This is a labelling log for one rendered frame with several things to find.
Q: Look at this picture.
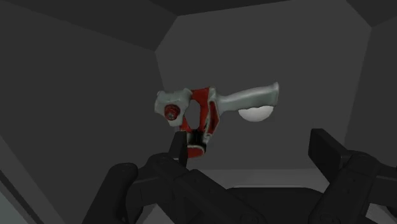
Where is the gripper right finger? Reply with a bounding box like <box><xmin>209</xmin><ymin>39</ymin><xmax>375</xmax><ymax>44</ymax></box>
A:
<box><xmin>307</xmin><ymin>128</ymin><xmax>397</xmax><ymax>224</ymax></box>

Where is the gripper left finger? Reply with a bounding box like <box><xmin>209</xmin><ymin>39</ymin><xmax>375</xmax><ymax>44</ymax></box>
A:
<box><xmin>81</xmin><ymin>130</ymin><xmax>267</xmax><ymax>224</ymax></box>

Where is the red and grey tape dispenser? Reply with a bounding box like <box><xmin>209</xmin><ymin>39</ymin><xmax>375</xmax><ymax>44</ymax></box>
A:
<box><xmin>154</xmin><ymin>81</ymin><xmax>280</xmax><ymax>159</ymax></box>

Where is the white ball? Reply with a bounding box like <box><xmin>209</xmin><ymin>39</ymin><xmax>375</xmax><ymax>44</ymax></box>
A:
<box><xmin>238</xmin><ymin>106</ymin><xmax>275</xmax><ymax>122</ymax></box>

